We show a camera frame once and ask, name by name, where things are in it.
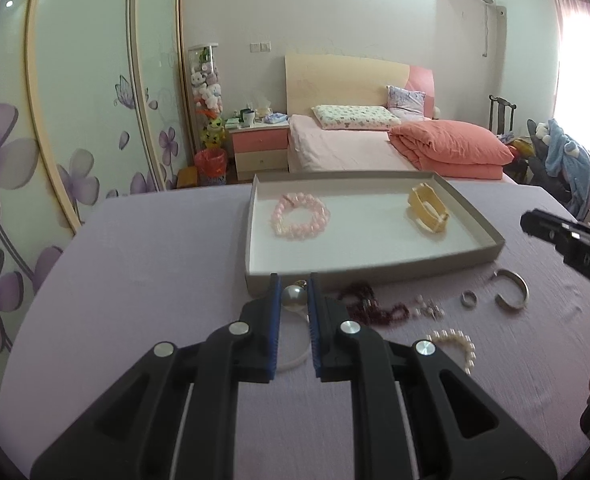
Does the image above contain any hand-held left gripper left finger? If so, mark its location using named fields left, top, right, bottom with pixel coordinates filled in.
left=30, top=272, right=282, bottom=480

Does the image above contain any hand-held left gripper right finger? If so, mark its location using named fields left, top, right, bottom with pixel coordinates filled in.
left=307, top=272, right=558, bottom=480

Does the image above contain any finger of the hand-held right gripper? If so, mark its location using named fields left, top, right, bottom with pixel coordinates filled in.
left=520, top=208, right=583, bottom=257

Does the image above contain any thin silver bangle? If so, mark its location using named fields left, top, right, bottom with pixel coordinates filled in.
left=275, top=310, right=310, bottom=373

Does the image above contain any dark red bead bracelet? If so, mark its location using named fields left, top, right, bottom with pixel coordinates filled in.
left=337, top=282, right=411, bottom=328

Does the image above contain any grey cardboard tray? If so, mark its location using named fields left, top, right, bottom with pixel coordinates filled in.
left=245, top=170, right=506, bottom=298

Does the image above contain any white pearl bracelet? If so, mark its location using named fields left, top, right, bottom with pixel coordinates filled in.
left=425, top=328, right=477, bottom=376

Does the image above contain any blue plush robe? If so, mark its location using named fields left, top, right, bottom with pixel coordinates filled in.
left=540, top=119, right=590, bottom=211

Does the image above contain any yellow bangle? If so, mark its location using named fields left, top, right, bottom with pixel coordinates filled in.
left=406, top=184, right=451, bottom=235

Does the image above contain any dark wooden chair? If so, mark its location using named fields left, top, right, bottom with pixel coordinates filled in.
left=488, top=94, right=517, bottom=136

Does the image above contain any folded salmon quilt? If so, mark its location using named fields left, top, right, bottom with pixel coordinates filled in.
left=387, top=120, right=515, bottom=181

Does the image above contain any purple tablecloth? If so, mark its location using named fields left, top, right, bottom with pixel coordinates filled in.
left=0, top=170, right=590, bottom=480

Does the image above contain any red trash bin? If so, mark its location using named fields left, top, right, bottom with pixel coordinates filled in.
left=194, top=147, right=227, bottom=186

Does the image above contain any pink bed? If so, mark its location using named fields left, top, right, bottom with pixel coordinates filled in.
left=285, top=52, right=518, bottom=183

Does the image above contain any pink and beige nightstand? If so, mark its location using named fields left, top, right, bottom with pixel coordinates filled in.
left=226, top=122, right=291, bottom=182

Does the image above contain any small purple pillow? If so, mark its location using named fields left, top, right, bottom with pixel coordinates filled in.
left=386, top=85, right=426, bottom=120

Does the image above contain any floral white pillow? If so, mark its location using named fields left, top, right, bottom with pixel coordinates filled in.
left=311, top=104, right=402, bottom=131

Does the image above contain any pink curtain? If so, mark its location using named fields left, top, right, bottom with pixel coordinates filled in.
left=550, top=0, right=590, bottom=221

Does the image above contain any plush toy display tube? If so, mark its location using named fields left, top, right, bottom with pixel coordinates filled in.
left=187, top=42, right=226, bottom=161

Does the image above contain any floral sliding wardrobe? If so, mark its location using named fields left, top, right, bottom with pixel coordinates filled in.
left=0, top=0, right=186, bottom=361

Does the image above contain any silver cuff bracelet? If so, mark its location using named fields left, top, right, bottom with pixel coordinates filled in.
left=490, top=268, right=531, bottom=315

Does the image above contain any pink bead bracelet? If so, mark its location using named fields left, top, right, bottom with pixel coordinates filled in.
left=271, top=191, right=332, bottom=241

